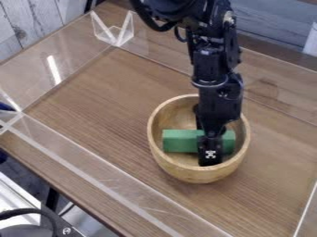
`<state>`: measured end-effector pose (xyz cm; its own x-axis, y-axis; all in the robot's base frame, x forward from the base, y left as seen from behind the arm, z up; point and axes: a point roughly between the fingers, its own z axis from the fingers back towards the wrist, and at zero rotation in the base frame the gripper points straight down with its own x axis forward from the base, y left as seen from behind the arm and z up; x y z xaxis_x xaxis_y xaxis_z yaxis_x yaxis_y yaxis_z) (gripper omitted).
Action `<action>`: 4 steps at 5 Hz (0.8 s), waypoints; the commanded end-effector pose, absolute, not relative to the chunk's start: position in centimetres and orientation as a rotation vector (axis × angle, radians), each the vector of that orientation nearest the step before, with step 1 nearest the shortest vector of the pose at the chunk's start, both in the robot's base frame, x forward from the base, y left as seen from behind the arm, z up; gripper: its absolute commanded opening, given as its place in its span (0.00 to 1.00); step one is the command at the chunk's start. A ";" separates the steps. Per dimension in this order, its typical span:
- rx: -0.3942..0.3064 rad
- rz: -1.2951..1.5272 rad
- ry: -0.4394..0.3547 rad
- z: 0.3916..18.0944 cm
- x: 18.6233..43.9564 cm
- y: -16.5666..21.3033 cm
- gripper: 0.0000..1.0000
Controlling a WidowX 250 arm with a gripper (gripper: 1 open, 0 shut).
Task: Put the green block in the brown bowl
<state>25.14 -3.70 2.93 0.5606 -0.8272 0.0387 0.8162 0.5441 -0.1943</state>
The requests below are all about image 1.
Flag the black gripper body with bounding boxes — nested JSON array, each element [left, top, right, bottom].
[[191, 72, 243, 138]]

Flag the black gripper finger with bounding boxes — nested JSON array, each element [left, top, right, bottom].
[[196, 136, 223, 167]]

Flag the green rectangular block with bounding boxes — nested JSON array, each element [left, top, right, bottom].
[[162, 130, 236, 155]]

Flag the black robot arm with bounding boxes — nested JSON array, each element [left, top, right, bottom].
[[129, 0, 243, 167]]

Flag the brown wooden bowl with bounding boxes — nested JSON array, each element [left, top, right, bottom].
[[147, 94, 251, 184]]

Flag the clear acrylic tray walls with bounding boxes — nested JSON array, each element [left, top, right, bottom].
[[0, 6, 317, 237]]

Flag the white object at right edge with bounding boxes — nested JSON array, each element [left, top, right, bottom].
[[303, 22, 317, 56]]

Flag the black metal bracket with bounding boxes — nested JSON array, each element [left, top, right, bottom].
[[40, 206, 85, 237]]

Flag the black cable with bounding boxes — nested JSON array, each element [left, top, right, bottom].
[[0, 207, 61, 237]]

